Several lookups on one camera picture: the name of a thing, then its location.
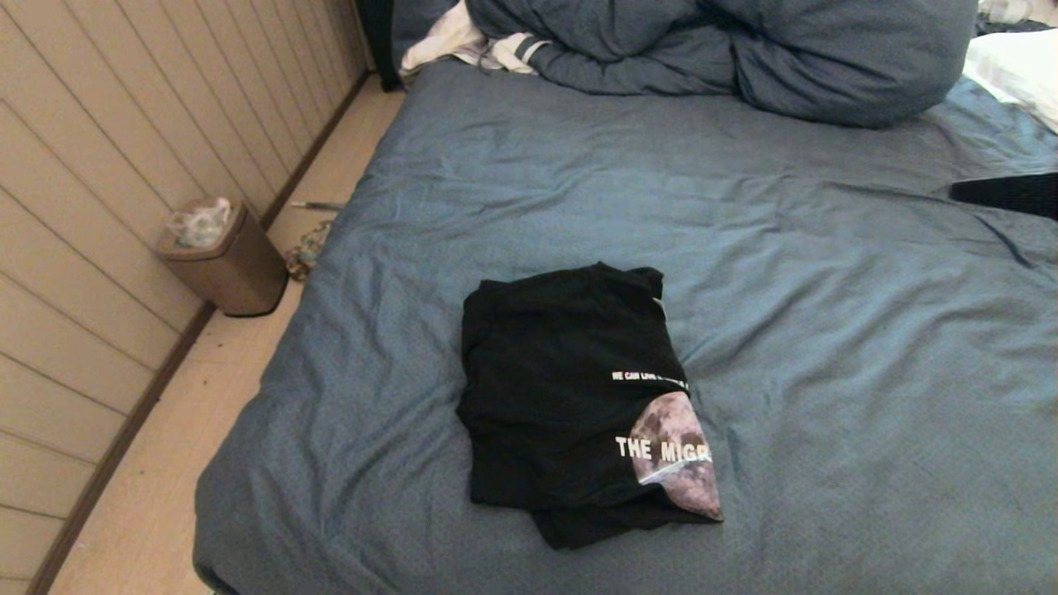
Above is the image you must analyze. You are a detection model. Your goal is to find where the brown trash bin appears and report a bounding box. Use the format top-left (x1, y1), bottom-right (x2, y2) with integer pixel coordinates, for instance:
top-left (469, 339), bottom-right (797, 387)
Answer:
top-left (157, 198), bottom-right (288, 317)

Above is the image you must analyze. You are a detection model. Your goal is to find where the multicolour patterned cloth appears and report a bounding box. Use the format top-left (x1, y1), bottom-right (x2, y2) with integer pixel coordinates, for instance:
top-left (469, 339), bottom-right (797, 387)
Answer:
top-left (284, 219), bottom-right (333, 282)

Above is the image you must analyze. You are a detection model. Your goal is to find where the blue crumpled duvet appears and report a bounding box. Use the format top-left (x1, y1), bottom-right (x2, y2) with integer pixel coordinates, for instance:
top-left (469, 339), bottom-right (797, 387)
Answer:
top-left (393, 0), bottom-right (980, 129)

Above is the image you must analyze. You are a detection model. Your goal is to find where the blue bed sheet mattress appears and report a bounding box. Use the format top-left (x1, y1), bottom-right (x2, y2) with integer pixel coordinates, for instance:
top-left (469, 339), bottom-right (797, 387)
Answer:
top-left (192, 58), bottom-right (1058, 595)

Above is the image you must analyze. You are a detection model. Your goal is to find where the black printed t-shirt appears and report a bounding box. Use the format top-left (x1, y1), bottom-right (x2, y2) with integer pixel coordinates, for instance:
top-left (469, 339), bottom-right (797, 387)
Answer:
top-left (456, 262), bottom-right (725, 550)

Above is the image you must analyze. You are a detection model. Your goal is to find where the white striped garment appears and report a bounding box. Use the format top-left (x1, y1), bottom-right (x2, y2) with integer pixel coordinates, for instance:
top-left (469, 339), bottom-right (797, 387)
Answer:
top-left (399, 0), bottom-right (550, 79)

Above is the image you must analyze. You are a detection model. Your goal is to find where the black bed headboard post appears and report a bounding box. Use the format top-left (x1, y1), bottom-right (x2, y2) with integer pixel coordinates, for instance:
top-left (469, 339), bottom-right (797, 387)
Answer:
top-left (355, 0), bottom-right (403, 92)

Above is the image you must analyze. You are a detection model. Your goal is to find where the white pillow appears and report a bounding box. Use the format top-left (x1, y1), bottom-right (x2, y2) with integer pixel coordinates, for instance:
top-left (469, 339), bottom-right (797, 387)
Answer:
top-left (963, 29), bottom-right (1058, 135)

